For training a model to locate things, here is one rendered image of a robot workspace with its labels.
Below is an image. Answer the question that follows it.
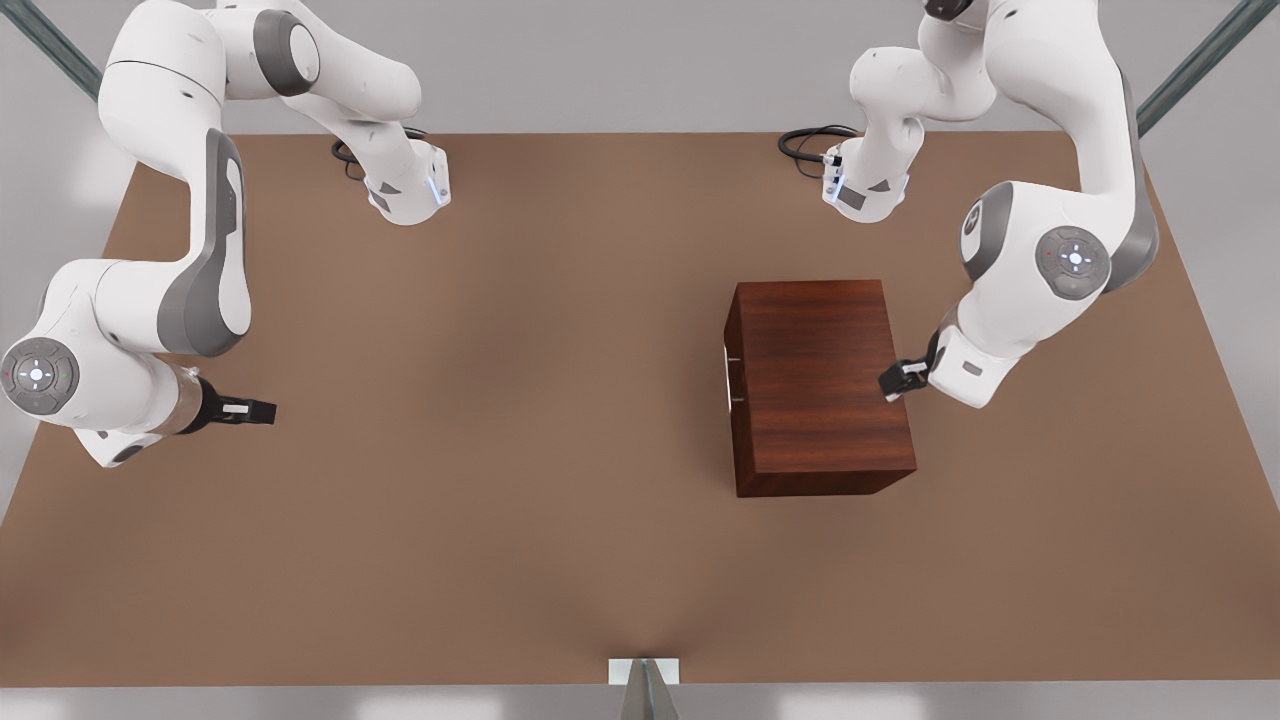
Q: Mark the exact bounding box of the black cable loop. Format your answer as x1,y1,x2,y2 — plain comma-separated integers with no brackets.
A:
331,127,429,183
777,125,863,181

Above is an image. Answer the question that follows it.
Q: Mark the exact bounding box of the silver frame post with foot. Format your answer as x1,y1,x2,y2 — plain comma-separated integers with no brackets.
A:
609,658,681,720

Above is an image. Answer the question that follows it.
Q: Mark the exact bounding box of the dark wooden cabinet box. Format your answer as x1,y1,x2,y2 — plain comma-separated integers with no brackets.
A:
723,279,918,499

